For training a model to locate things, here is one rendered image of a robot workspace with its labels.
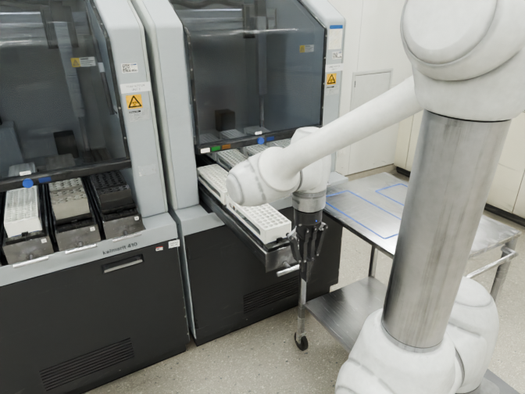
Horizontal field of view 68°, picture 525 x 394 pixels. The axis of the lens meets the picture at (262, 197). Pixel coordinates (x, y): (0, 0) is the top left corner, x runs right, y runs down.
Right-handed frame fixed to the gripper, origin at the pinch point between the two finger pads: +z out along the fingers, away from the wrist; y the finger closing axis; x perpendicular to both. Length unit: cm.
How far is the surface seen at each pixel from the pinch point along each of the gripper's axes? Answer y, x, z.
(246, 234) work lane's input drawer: 6.5, -25.1, -0.7
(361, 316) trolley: -43, -18, 52
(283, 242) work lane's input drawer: -0.3, -12.9, -1.8
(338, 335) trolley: -28, -14, 52
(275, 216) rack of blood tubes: -2.4, -21.3, -6.5
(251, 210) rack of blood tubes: 2.5, -29.0, -6.7
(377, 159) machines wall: -207, -177, 61
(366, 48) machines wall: -180, -177, -39
